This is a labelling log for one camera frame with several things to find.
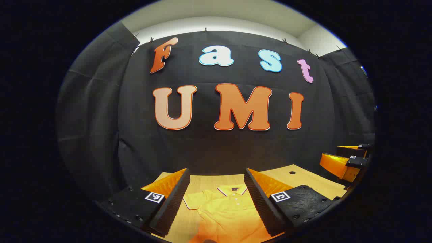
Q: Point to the black backdrop cloth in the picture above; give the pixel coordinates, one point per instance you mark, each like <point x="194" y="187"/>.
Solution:
<point x="209" y="148"/>

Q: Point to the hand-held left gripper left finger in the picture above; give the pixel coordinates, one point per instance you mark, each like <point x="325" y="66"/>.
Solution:
<point x="172" y="206"/>

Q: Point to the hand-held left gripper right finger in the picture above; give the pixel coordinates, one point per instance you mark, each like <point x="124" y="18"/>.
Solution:
<point x="260" y="206"/>

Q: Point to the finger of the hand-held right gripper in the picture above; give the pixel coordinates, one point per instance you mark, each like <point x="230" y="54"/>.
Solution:
<point x="334" y="163"/>
<point x="347" y="151"/>

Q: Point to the orange collared T-shirt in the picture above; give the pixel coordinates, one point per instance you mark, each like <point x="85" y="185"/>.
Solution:
<point x="229" y="216"/>

